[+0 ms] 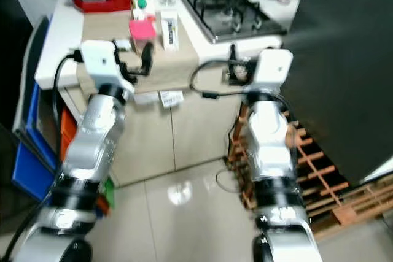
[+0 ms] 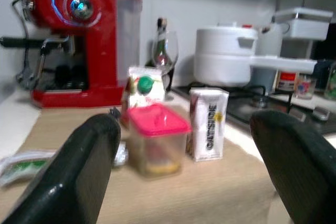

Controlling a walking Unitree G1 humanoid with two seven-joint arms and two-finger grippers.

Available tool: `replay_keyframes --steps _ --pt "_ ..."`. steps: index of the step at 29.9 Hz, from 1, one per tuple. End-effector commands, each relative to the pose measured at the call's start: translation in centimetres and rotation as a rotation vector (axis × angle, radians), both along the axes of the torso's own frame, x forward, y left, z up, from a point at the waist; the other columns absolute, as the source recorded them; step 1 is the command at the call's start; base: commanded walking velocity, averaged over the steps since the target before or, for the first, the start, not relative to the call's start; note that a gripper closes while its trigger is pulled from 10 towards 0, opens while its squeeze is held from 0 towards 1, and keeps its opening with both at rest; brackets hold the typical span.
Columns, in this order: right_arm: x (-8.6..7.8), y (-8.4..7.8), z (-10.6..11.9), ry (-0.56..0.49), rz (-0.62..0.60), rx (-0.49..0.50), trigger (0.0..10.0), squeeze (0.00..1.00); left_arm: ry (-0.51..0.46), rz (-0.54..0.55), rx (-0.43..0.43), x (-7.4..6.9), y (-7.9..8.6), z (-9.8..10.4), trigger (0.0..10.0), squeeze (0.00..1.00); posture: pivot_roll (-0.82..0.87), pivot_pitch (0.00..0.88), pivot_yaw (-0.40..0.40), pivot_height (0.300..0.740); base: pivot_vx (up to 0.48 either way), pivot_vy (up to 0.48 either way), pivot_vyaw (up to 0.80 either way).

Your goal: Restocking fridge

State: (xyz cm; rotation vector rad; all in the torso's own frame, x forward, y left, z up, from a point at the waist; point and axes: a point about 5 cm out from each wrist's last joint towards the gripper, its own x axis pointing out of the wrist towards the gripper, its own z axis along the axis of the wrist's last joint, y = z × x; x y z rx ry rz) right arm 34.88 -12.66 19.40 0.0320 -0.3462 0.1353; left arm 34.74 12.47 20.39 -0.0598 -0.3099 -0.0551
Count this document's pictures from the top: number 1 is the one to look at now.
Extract small white printed carton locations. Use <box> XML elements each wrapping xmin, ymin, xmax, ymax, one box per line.
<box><xmin>160</xmin><ymin>13</ymin><xmax>180</xmax><ymax>51</ymax></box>

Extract beige counter cloth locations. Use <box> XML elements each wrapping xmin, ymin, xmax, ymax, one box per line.
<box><xmin>77</xmin><ymin>9</ymin><xmax>197</xmax><ymax>96</ymax></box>

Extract white paper label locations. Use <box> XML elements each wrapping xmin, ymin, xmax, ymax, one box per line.
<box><xmin>135</xmin><ymin>92</ymin><xmax>160</xmax><ymax>104</ymax></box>
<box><xmin>160</xmin><ymin>90</ymin><xmax>185</xmax><ymax>108</ymax></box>

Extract steel gas hob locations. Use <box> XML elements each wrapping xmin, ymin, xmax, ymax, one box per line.
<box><xmin>178</xmin><ymin>0</ymin><xmax>289</xmax><ymax>43</ymax></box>

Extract cream kitchen cabinet run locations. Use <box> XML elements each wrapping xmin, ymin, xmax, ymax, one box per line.
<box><xmin>34</xmin><ymin>0</ymin><xmax>302</xmax><ymax>186</ymax></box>

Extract orange plastic crate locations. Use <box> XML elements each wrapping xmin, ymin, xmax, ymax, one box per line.
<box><xmin>60</xmin><ymin>109</ymin><xmax>79</xmax><ymax>161</ymax></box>

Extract wooden wine rack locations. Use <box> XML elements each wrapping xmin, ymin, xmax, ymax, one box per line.
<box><xmin>227</xmin><ymin>99</ymin><xmax>393</xmax><ymax>241</ymax></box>

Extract green plastic crate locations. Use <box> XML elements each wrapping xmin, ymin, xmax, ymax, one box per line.
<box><xmin>98</xmin><ymin>176</ymin><xmax>115</xmax><ymax>210</ymax></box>

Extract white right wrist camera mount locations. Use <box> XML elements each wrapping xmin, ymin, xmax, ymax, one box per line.
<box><xmin>244</xmin><ymin>48</ymin><xmax>294</xmax><ymax>94</ymax></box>

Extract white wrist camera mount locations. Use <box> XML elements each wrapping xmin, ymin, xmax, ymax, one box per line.
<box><xmin>80</xmin><ymin>40</ymin><xmax>134</xmax><ymax>94</ymax></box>
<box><xmin>244</xmin><ymin>48</ymin><xmax>294</xmax><ymax>94</ymax></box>

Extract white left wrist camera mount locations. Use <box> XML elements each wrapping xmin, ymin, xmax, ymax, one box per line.
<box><xmin>80</xmin><ymin>40</ymin><xmax>134</xmax><ymax>94</ymax></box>

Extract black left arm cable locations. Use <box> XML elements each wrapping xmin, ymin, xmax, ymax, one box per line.
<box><xmin>3</xmin><ymin>53</ymin><xmax>84</xmax><ymax>262</ymax></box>

